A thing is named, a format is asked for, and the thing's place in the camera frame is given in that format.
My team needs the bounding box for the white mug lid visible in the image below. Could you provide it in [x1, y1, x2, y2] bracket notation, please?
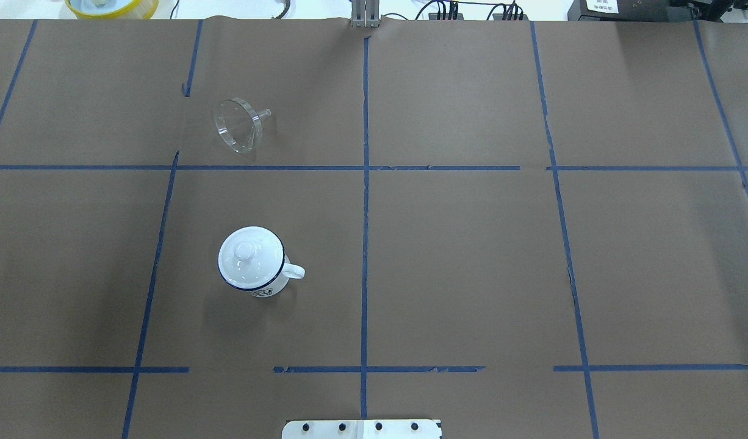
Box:
[218, 226, 285, 291]

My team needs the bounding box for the clear glass funnel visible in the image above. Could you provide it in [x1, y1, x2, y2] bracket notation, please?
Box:
[212, 98, 273, 154]

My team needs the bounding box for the white enamel mug blue rim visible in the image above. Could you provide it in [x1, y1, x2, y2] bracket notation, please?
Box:
[218, 226, 306, 299]

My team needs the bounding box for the black power strip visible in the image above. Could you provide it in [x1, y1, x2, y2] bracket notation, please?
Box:
[415, 1, 528, 21]

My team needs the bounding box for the black box with label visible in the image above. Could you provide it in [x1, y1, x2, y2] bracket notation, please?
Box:
[567, 1, 695, 23]

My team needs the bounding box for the yellow tape roll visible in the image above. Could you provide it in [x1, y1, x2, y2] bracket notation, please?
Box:
[64, 1, 160, 20]

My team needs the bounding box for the aluminium frame post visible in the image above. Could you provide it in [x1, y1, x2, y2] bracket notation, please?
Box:
[350, 0, 381, 29]

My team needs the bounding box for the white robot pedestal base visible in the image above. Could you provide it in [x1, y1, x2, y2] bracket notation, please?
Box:
[281, 419, 443, 438]

